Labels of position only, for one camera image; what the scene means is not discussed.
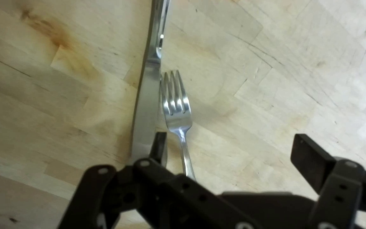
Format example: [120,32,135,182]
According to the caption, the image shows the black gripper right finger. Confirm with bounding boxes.
[290,134,366,229]

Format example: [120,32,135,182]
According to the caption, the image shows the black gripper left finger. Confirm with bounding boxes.
[58,133,217,229]

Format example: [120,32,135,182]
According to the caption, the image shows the silver fork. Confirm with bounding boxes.
[160,70,195,180]

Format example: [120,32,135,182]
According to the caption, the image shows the silver table knife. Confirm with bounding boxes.
[129,0,170,162]

